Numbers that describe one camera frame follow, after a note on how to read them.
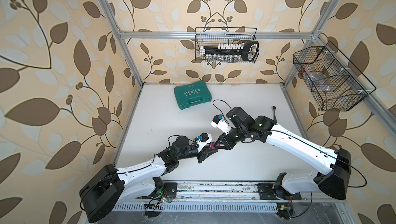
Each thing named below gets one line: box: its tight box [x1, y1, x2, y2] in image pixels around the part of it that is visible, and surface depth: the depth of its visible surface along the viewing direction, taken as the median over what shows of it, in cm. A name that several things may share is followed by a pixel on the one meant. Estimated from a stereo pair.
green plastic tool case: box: [173, 80, 212, 110], surface depth 111 cm
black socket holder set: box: [200, 40, 260, 63], surface depth 86 cm
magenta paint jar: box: [209, 141, 220, 150], surface depth 71 cm
